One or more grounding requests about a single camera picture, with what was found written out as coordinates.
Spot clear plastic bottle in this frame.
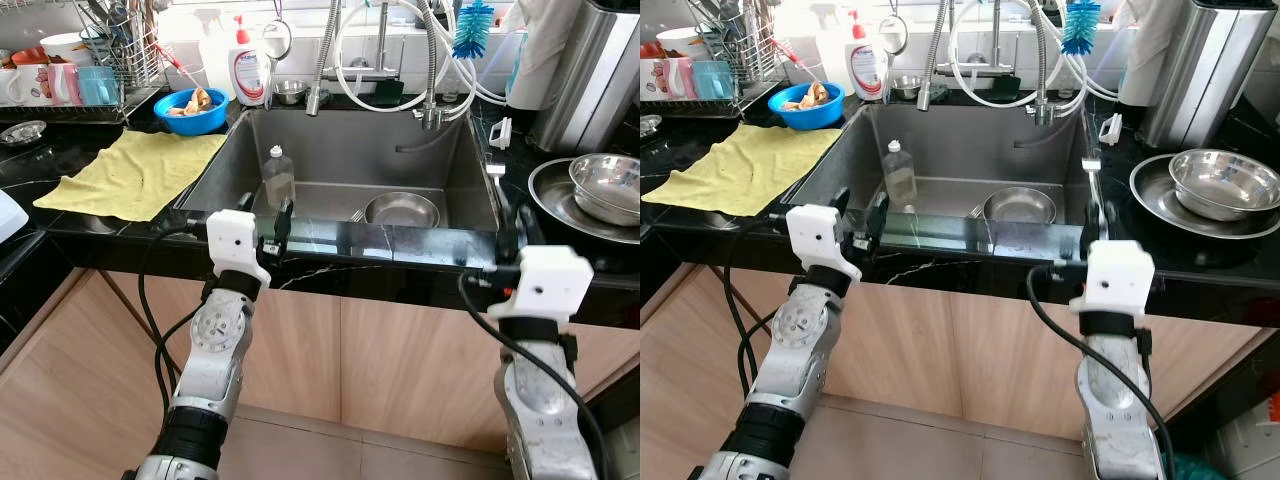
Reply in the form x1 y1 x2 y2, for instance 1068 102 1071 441
262 145 297 211
883 140 918 208

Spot round steel tray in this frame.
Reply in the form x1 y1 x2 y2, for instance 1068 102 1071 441
1130 152 1280 241
527 157 641 246

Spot small steel bowl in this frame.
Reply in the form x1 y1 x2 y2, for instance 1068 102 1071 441
982 187 1058 225
363 192 441 229

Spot blue plastic bowl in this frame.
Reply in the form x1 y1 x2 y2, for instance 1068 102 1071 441
153 87 231 137
768 82 846 131

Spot stainless steel sink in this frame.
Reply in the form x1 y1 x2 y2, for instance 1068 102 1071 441
790 100 1101 261
180 105 501 266

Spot large steel bowl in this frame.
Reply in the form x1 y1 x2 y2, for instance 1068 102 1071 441
568 153 641 226
1168 148 1280 223

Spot yellow dish cloth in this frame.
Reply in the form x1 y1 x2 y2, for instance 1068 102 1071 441
33 130 229 223
642 123 844 218

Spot brown food scraps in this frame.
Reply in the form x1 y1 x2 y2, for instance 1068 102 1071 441
780 83 831 111
165 87 214 117

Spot white red soap pump bottle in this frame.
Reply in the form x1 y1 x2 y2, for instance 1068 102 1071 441
845 10 889 101
228 15 273 108

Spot wooden base cabinet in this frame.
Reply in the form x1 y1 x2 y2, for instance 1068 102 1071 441
0 265 641 456
640 265 1280 441

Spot thin red brush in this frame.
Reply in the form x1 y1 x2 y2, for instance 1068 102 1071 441
775 38 826 83
158 42 196 86

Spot white spray bottle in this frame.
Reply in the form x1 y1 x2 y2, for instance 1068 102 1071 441
195 8 236 96
812 3 851 89

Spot flexible steel faucet spout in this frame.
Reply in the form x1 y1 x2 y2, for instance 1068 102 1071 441
305 0 346 116
918 0 961 111

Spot stainless steel bin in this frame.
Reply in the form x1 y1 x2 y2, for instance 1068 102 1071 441
1140 0 1279 151
530 0 641 153

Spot white hanging towel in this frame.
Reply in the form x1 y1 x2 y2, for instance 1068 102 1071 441
505 0 586 109
1115 0 1191 106

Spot flexible steel pipe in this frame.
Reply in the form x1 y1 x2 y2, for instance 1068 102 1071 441
420 0 446 131
1030 0 1056 126

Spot steel dish rack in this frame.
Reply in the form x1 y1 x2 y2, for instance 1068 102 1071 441
640 0 786 119
0 0 171 123

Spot light blue cup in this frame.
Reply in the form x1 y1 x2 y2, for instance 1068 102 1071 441
693 60 739 101
78 65 123 106

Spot blue bottle brush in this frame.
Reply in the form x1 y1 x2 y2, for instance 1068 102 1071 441
1060 0 1103 56
452 0 496 59

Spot white mug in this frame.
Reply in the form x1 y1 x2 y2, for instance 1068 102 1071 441
640 58 669 101
3 65 51 106

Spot pink cup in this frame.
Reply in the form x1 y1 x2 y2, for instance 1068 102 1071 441
45 62 86 106
665 57 701 101

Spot white bowl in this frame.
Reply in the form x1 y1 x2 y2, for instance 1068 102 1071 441
655 27 711 56
40 33 96 63

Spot white appliance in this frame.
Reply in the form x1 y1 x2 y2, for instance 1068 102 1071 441
0 188 29 246

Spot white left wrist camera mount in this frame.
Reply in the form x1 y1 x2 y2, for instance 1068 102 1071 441
205 210 273 291
786 204 863 283

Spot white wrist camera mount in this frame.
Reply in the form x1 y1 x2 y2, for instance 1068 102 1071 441
786 204 863 283
487 245 596 323
205 210 273 291
1068 240 1158 316

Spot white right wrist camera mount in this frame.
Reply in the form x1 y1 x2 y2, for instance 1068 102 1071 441
487 245 596 323
1068 240 1158 316

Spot white water hoses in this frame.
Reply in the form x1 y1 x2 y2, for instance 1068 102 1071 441
945 0 1121 109
333 0 511 113

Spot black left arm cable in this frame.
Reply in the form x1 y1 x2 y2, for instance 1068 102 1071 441
722 215 796 401
138 225 216 421

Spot wire cutlery basket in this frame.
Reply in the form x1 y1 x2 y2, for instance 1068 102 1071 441
690 0 781 83
80 0 166 89

